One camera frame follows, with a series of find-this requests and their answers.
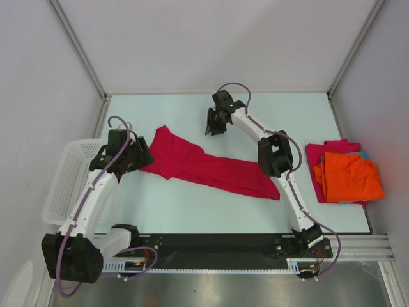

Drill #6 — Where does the crimson red t shirt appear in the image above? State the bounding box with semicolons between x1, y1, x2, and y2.
141;125;281;201

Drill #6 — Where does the white perforated plastic basket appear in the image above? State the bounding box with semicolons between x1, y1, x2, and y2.
42;138;107;226

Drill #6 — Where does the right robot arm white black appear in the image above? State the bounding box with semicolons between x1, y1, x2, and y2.
205;89;323;256

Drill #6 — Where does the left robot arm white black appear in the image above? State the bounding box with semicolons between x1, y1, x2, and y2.
41;121;154;283

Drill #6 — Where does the folded magenta t shirt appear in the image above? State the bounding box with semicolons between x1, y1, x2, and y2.
305;138;367;203

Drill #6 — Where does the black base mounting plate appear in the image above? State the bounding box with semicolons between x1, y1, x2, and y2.
138;233;333;270

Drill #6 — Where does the folded orange t shirt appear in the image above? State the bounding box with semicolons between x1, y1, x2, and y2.
313;152;385;203

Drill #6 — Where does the folded teal t shirt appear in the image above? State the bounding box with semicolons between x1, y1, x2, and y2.
340;151;371;206

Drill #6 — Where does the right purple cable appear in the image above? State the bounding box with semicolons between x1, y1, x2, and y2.
217;82;342;282

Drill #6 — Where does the purple cable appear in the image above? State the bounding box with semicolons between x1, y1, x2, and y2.
217;82;342;282
56;115;158;299

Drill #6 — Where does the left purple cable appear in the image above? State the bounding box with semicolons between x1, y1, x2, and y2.
56;115;158;299

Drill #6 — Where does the white slotted cable duct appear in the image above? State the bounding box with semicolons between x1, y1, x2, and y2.
102;258;304;275

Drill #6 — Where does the aluminium extrusion rail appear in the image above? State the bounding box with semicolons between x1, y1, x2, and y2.
328;233;396;262

